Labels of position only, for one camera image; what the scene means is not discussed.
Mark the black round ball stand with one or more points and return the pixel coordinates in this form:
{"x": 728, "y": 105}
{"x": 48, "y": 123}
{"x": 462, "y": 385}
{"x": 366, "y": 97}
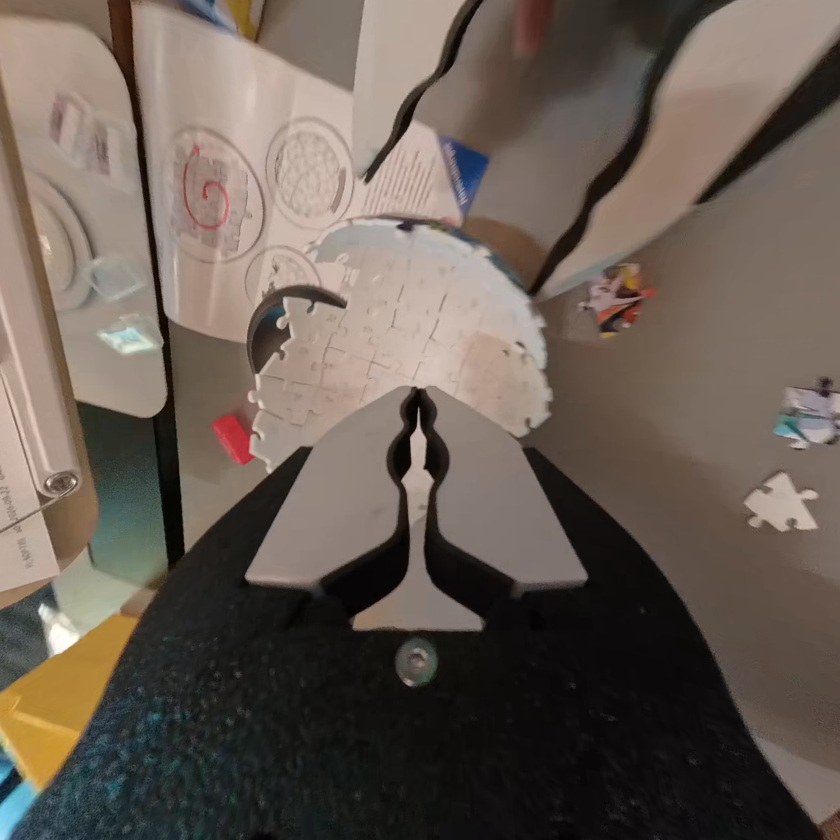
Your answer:
{"x": 269, "y": 321}

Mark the yellow plastic bin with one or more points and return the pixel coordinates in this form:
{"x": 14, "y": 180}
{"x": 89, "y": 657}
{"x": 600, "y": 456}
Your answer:
{"x": 59, "y": 709}

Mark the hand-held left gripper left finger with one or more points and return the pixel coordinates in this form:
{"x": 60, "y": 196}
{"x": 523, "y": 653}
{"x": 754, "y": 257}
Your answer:
{"x": 334, "y": 518}

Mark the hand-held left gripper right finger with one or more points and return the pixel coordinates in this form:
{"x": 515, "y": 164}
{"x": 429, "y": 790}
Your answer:
{"x": 499, "y": 518}

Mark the small clear plastic case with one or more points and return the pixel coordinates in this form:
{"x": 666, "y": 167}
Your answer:
{"x": 131, "y": 333}
{"x": 118, "y": 279}

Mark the wooden instruction board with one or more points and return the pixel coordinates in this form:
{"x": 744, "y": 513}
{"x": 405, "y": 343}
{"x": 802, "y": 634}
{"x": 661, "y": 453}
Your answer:
{"x": 72, "y": 525}

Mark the person's right hand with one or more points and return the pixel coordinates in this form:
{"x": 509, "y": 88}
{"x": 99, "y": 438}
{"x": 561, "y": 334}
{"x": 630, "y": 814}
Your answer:
{"x": 533, "y": 26}

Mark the white plastic tray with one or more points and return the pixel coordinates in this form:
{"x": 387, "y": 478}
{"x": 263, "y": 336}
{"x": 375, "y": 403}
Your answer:
{"x": 105, "y": 374}

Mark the printed instruction sheet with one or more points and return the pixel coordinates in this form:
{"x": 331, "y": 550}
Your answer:
{"x": 19, "y": 525}

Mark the round white disc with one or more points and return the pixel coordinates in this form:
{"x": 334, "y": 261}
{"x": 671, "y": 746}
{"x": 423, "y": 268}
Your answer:
{"x": 59, "y": 243}

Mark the orange printed loose puzzle piece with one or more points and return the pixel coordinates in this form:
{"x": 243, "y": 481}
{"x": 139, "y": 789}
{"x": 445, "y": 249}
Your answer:
{"x": 617, "y": 298}

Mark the partly built puzzle ball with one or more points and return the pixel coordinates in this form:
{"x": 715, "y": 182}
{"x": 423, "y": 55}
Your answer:
{"x": 426, "y": 315}

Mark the white loose puzzle piece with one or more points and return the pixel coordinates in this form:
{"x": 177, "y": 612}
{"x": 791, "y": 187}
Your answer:
{"x": 784, "y": 505}

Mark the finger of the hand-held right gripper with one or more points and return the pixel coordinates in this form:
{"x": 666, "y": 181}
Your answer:
{"x": 394, "y": 59}
{"x": 722, "y": 98}

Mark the white folded instruction leaflet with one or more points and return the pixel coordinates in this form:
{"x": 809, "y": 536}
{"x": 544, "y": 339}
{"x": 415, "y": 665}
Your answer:
{"x": 216, "y": 98}

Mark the small red plastic block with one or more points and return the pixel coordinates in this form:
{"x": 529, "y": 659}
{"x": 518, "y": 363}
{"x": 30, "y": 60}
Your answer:
{"x": 233, "y": 438}

